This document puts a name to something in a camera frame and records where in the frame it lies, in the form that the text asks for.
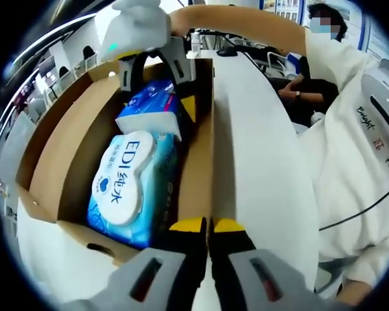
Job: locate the black computer mouse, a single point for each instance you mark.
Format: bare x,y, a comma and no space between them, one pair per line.
226,52

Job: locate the ceiling light strip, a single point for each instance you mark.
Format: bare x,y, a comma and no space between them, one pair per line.
52,42

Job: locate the blue tissue pack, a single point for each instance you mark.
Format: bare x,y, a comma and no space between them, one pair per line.
149,107

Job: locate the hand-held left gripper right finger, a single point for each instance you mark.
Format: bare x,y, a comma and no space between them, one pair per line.
291,285

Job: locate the white chest-worn device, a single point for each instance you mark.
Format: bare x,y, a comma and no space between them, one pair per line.
385,107

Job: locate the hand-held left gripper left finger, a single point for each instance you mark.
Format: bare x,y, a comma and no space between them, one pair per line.
123,285

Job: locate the blue wall poster board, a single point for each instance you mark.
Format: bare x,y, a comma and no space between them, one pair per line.
379,39

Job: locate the white pump bottle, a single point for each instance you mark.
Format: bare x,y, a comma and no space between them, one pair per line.
196,43

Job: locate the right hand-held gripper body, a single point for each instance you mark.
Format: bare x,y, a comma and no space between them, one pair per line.
136,26

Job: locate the brown cardboard shoe box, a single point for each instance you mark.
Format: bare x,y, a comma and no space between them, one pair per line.
71,155

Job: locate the white frame office chair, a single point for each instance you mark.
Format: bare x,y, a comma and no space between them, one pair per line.
315,118

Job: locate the blue wet wipes pack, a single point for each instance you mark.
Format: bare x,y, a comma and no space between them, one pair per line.
126,181

